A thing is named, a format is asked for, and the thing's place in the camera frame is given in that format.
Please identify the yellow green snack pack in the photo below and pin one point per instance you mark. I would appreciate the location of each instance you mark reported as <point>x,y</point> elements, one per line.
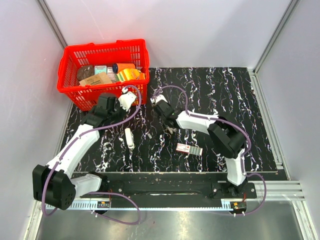
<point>130,74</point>

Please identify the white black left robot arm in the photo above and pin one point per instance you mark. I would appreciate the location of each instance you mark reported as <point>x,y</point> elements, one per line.
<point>53,183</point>

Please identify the brown cardboard box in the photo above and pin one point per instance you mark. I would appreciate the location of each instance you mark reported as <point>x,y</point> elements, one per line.
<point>97,79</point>

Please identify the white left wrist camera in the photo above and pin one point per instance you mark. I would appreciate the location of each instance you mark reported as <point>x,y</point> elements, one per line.
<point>127,100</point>

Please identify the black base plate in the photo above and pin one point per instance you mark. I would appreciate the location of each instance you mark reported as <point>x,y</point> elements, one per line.
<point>206,184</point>

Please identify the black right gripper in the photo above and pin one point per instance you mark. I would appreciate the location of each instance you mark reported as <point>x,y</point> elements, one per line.
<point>169,105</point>

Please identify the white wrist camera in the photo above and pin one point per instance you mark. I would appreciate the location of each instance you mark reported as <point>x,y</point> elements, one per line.
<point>127,100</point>
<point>156,99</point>

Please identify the orange cylinder can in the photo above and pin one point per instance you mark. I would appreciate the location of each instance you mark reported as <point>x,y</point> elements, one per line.
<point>118,67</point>

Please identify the staple box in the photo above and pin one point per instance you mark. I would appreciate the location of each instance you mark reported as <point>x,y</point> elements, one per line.
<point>188,149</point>

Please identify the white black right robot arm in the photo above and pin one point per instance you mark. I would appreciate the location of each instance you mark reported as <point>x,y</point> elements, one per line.
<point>229,139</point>

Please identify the red plastic basket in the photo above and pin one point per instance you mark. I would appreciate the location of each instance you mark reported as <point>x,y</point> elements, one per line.
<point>102,57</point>

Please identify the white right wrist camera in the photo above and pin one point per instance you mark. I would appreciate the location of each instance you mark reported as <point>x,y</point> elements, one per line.
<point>156,99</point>

